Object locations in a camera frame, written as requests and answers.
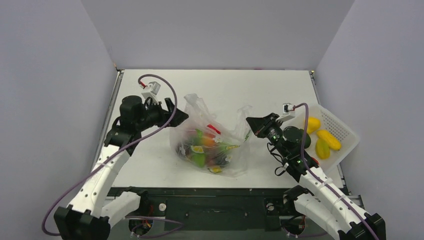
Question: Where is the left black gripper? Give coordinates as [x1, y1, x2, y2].
[136, 97, 188, 132]

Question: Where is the clear plastic bag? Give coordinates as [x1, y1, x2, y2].
[169, 93, 252, 177]

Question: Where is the red fake apple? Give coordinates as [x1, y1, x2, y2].
[311, 157, 320, 166]

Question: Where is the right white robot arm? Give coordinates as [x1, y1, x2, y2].
[246, 113, 387, 240]

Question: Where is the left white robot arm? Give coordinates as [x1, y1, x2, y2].
[53, 95, 189, 240]

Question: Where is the green fake leaf fruit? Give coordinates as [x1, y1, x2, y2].
[195, 128, 204, 141]

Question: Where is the orange green fake mango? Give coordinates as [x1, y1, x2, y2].
[198, 136, 217, 148]

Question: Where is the green fake apple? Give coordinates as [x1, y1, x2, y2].
[191, 153, 206, 168]

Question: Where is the yellow fake pepper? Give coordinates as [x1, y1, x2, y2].
[303, 117, 321, 135]

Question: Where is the yellow fake mango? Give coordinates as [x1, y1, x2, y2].
[316, 130, 342, 151]

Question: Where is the dark green avocado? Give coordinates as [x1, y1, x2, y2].
[301, 132, 312, 149]

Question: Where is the yellow green star fruit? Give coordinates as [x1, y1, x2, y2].
[315, 138, 331, 160]

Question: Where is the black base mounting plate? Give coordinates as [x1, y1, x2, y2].
[107, 186, 298, 231]

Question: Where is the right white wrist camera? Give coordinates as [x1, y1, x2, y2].
[276, 103, 296, 123]

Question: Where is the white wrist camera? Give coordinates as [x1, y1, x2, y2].
[141, 81, 161, 102]
[276, 103, 296, 123]

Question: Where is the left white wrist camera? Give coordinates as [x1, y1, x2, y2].
[141, 81, 161, 102]

